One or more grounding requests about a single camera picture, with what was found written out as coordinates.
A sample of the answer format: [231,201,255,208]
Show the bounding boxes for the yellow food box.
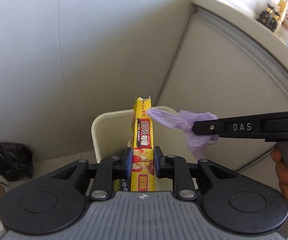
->
[112,95,157,193]

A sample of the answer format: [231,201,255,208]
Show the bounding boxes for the purple rubber glove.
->
[147,108,219,161]

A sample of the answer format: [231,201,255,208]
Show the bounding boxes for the beige plastic trash bin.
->
[91,106,200,193]

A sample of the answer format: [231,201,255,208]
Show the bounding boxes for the beige cabinet door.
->
[156,13,288,178]

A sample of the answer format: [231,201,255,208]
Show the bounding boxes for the dark sauce bottle right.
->
[268,11,280,33]

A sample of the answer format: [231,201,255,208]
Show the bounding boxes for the dark sauce bottle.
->
[268,11,280,33]
[257,3,273,26]

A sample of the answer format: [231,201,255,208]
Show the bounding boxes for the dark sauce bottle left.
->
[257,3,273,26]

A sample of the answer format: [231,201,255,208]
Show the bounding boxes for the black plastic bag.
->
[0,142,34,181]

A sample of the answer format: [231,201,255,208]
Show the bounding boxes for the white bottle yellow cap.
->
[276,0,287,19]

